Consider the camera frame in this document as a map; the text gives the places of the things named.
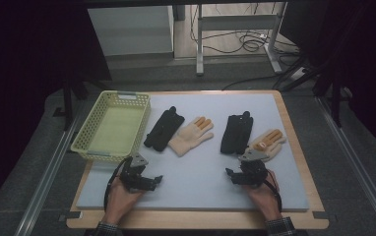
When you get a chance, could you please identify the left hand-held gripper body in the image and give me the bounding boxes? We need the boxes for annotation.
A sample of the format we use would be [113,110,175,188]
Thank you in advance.
[119,152,156,193]

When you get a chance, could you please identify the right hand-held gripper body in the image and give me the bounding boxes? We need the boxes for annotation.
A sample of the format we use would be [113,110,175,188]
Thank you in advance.
[234,147,272,189]

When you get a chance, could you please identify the black glove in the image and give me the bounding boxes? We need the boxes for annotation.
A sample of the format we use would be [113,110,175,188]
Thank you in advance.
[219,110,255,155]
[143,105,186,152]

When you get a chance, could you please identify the yellow-green plastic basket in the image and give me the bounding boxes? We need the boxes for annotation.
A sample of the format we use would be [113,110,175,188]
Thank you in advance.
[70,89,152,164]

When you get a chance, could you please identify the cream glove with orange fingers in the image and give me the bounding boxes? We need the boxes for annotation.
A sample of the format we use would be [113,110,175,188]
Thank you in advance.
[245,128,287,163]
[167,115,216,157]

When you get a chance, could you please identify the person's left hand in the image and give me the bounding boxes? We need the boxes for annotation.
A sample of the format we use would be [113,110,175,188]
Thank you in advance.
[102,178,145,225]

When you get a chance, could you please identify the person's right hand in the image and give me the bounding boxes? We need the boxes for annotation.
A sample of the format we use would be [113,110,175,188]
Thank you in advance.
[242,169,282,221]

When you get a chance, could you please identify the black stand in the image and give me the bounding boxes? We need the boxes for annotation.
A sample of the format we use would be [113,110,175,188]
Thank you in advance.
[52,78,91,133]
[312,73,355,129]

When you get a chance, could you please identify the white power strip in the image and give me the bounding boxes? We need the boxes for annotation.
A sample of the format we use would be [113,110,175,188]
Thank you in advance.
[289,66,308,81]

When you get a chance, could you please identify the white cabinet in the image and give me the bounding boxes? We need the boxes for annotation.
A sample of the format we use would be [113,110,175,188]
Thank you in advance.
[87,5,175,57]

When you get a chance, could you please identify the dark curtain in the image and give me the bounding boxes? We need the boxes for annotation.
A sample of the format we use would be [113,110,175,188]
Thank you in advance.
[279,0,376,161]
[0,0,113,217]

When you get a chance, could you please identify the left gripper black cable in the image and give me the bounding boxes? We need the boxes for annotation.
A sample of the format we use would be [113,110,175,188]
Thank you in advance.
[102,156,134,211]

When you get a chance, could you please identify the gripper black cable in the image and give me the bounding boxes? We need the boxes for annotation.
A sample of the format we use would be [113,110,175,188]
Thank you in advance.
[263,178,283,212]
[102,156,134,211]

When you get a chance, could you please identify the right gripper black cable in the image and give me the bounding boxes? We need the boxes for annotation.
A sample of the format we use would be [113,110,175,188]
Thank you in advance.
[263,178,283,212]

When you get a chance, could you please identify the black table corner bracket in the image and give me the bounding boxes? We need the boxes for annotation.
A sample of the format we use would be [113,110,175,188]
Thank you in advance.
[311,210,331,221]
[58,210,83,223]

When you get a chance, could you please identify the metal floor rail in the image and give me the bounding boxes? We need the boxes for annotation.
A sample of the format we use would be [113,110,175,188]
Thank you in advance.
[13,107,83,236]
[316,96,376,236]

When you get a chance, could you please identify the tangled black floor cables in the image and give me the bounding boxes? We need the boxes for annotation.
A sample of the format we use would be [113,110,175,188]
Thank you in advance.
[189,2,301,57]

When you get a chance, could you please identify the grey metal desk frame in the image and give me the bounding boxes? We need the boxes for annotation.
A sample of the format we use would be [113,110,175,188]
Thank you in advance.
[195,1,289,77]

